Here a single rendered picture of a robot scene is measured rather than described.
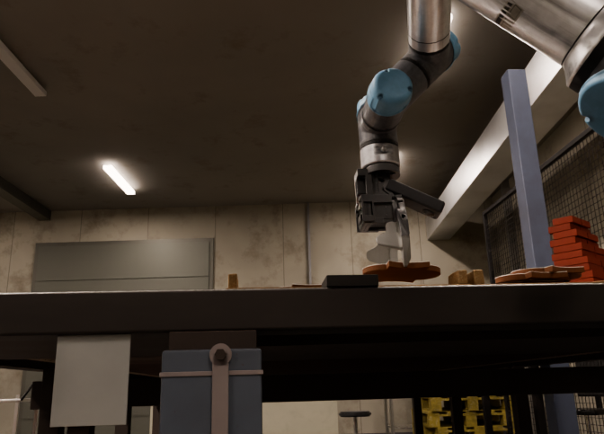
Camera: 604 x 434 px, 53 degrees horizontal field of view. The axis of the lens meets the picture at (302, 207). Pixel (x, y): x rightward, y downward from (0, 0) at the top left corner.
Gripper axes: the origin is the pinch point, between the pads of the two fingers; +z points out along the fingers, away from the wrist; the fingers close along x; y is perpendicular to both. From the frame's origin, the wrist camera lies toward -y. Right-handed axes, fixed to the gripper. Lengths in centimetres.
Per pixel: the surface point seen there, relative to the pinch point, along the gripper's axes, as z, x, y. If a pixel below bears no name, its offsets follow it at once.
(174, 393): 21.1, 21.6, 37.9
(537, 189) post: -82, -170, -118
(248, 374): 19.1, 22.0, 28.1
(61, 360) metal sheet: 16, 19, 54
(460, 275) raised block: 3.1, 8.3, -7.9
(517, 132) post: -113, -168, -111
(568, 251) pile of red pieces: -24, -77, -75
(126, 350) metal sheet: 15, 19, 45
